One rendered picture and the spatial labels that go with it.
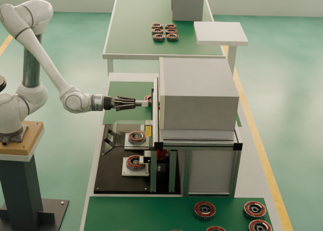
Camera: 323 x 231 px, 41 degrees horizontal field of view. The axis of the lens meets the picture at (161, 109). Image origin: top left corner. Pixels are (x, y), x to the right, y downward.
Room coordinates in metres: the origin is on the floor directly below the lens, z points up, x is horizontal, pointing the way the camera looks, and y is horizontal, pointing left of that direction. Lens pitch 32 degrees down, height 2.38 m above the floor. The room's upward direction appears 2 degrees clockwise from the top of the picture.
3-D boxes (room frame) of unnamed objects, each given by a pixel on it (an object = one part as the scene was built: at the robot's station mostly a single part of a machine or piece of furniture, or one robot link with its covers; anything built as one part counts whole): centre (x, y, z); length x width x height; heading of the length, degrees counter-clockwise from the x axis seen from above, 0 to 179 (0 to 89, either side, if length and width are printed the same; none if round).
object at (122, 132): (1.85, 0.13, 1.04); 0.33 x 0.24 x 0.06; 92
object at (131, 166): (1.92, 0.14, 0.80); 0.11 x 0.11 x 0.04
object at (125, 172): (1.92, 0.14, 0.78); 0.15 x 0.15 x 0.01; 2
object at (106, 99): (1.95, 0.26, 1.18); 0.09 x 0.08 x 0.07; 92
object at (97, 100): (1.95, 0.34, 1.18); 0.09 x 0.06 x 0.09; 2
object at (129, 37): (4.42, 0.02, 0.38); 1.85 x 1.10 x 0.75; 2
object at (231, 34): (2.97, -0.41, 0.98); 0.37 x 0.35 x 0.46; 2
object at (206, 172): (1.73, -0.27, 0.91); 0.28 x 0.03 x 0.32; 92
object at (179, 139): (2.05, -0.18, 1.09); 0.68 x 0.44 x 0.05; 2
